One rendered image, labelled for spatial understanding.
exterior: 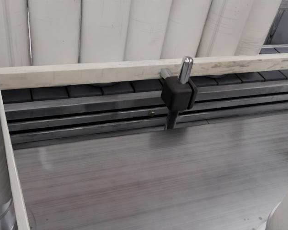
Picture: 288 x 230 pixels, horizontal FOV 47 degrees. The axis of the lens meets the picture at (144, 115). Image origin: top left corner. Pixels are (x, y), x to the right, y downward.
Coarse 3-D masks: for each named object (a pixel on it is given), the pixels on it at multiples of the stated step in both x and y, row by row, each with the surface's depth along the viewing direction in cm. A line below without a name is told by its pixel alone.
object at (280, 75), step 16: (272, 48) 54; (144, 80) 41; (160, 80) 42; (192, 80) 43; (208, 80) 44; (224, 80) 44; (240, 80) 45; (256, 80) 46; (272, 80) 47; (16, 96) 35; (32, 96) 36; (48, 96) 36; (64, 96) 36; (80, 96) 37
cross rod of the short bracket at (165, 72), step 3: (162, 69) 38; (165, 69) 38; (168, 69) 38; (162, 72) 38; (165, 72) 38; (168, 72) 38; (162, 75) 38; (165, 75) 37; (168, 75) 37; (171, 75) 37
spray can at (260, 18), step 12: (264, 0) 40; (276, 0) 40; (252, 12) 41; (264, 12) 41; (276, 12) 42; (252, 24) 42; (264, 24) 42; (252, 36) 43; (264, 36) 44; (240, 48) 45; (252, 48) 44
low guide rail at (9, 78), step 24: (0, 72) 32; (24, 72) 33; (48, 72) 34; (72, 72) 34; (96, 72) 36; (120, 72) 37; (144, 72) 38; (192, 72) 40; (216, 72) 42; (240, 72) 43
